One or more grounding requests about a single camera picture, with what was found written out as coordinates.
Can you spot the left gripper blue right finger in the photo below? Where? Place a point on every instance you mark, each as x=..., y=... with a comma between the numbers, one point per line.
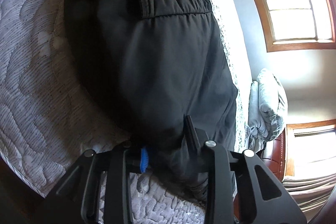
x=194, y=136

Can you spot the black quilted pants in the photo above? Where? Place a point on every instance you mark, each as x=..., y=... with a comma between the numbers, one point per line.
x=150, y=63

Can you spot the dark wooden headboard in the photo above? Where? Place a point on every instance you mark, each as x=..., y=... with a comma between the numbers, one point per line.
x=274, y=155

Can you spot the wooden framed window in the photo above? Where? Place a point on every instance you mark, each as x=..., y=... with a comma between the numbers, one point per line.
x=297, y=24

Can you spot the grey curtain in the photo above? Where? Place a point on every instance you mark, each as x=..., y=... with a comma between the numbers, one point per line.
x=310, y=194

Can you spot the grey quilted bedspread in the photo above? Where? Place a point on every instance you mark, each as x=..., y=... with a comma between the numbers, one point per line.
x=47, y=120

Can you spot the wooden window by headboard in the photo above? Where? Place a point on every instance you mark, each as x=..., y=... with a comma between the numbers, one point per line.
x=310, y=150

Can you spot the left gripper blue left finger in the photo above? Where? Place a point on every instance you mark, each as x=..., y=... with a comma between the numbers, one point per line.
x=144, y=160

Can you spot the folded grey comforter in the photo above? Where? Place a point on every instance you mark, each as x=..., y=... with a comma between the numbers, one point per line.
x=268, y=110

